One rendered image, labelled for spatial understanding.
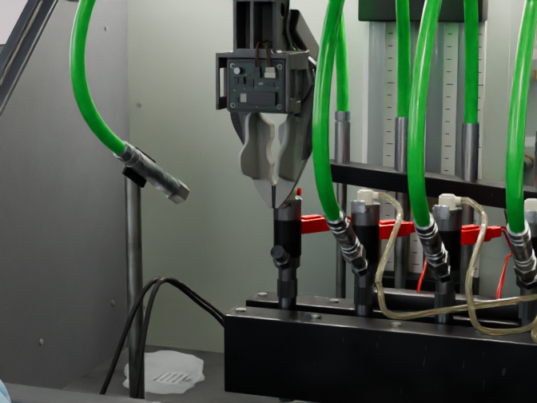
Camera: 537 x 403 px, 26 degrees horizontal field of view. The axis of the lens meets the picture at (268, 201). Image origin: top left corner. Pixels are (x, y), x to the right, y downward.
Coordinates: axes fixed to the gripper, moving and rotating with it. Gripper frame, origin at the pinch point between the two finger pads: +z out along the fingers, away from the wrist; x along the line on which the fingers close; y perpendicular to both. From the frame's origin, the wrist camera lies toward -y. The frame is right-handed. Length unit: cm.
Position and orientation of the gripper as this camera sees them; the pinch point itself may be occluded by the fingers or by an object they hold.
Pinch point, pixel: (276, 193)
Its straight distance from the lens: 112.8
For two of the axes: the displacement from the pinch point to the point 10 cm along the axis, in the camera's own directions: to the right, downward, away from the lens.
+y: -3.3, 1.6, -9.3
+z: 0.0, 9.9, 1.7
